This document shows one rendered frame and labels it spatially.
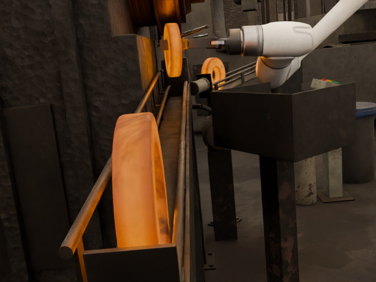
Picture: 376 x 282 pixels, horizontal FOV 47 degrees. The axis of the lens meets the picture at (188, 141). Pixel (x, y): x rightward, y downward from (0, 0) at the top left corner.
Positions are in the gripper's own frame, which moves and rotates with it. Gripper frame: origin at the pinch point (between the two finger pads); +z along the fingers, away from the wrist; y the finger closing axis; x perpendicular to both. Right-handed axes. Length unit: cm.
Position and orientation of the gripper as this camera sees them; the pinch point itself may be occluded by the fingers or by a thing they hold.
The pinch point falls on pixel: (171, 44)
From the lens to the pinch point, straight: 129.6
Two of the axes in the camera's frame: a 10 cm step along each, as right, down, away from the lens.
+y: 0.0, -2.1, 9.8
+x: -0.4, -9.8, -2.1
